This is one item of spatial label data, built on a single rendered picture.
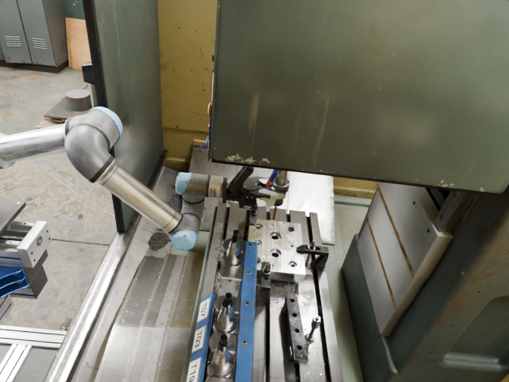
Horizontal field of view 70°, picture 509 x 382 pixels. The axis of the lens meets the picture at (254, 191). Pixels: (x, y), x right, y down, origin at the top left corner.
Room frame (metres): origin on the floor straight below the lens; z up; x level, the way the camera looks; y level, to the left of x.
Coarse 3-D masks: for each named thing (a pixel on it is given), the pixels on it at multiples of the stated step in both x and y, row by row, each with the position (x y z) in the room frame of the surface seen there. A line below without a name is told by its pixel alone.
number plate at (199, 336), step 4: (200, 328) 0.69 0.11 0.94; (204, 328) 0.68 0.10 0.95; (196, 332) 0.68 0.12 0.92; (200, 332) 0.67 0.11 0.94; (204, 332) 0.66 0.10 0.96; (196, 336) 0.66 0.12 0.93; (200, 336) 0.66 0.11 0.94; (204, 336) 0.65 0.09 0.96; (196, 340) 0.65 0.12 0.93; (200, 340) 0.64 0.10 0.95; (196, 344) 0.63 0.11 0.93; (200, 344) 0.62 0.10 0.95; (192, 348) 0.62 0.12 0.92; (196, 348) 0.62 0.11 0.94; (200, 348) 0.61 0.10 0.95; (192, 352) 0.61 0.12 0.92
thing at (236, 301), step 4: (220, 296) 0.62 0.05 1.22; (224, 296) 0.62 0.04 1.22; (232, 296) 0.62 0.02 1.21; (216, 300) 0.60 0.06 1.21; (220, 300) 0.60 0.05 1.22; (232, 300) 0.61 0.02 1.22; (236, 300) 0.61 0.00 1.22; (240, 300) 0.61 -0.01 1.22; (216, 304) 0.59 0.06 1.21; (220, 304) 0.59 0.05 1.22; (236, 304) 0.60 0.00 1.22; (240, 304) 0.60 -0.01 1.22; (216, 308) 0.58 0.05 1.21; (236, 308) 0.59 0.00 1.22; (236, 312) 0.58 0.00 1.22
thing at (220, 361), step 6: (216, 348) 0.43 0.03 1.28; (228, 348) 0.43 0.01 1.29; (216, 354) 0.42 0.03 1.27; (222, 354) 0.42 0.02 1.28; (228, 354) 0.43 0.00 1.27; (216, 360) 0.42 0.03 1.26; (222, 360) 0.42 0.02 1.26; (228, 360) 0.42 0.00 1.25; (216, 366) 0.41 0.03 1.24; (222, 366) 0.41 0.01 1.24; (228, 366) 0.42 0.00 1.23
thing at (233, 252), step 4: (232, 244) 0.75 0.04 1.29; (236, 244) 0.75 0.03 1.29; (228, 248) 0.76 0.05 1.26; (232, 248) 0.75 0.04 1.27; (236, 248) 0.75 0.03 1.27; (228, 252) 0.75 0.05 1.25; (232, 252) 0.74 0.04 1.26; (236, 252) 0.75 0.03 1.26; (228, 256) 0.75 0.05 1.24; (232, 256) 0.74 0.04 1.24; (236, 256) 0.75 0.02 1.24; (232, 260) 0.74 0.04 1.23; (236, 260) 0.75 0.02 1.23
